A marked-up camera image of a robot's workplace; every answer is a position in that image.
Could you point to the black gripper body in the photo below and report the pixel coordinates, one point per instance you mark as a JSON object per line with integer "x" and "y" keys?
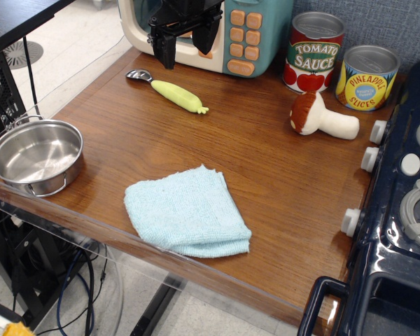
{"x": 176, "y": 17}

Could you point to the stainless steel pot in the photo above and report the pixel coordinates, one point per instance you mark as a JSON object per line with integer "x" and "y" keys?
{"x": 40, "y": 156}

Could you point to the yellow object at floor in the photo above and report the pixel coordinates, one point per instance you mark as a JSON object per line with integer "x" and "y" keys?
{"x": 17, "y": 329}

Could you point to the plush mushroom toy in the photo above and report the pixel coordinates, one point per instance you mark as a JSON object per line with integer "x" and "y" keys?
{"x": 309, "y": 114}

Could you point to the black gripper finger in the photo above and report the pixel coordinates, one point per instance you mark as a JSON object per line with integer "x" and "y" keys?
{"x": 204, "y": 32}
{"x": 164, "y": 48}

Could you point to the dark blue toy stove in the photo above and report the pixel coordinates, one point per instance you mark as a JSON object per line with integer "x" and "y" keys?
{"x": 381, "y": 295}

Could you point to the tomato sauce can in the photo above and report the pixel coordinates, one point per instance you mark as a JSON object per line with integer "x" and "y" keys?
{"x": 314, "y": 45}

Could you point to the toy microwave teal and cream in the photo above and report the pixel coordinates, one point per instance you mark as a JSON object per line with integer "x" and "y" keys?
{"x": 249, "y": 35}

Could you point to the light blue folded towel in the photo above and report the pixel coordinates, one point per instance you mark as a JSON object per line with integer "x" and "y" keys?
{"x": 191, "y": 213}

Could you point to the black side desk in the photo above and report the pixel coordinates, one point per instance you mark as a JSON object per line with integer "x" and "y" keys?
{"x": 18, "y": 18}

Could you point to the round floor vent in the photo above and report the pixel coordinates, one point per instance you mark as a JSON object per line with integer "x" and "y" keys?
{"x": 17, "y": 54}

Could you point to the pineapple slices can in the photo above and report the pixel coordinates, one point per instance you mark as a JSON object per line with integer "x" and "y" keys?
{"x": 366, "y": 77}

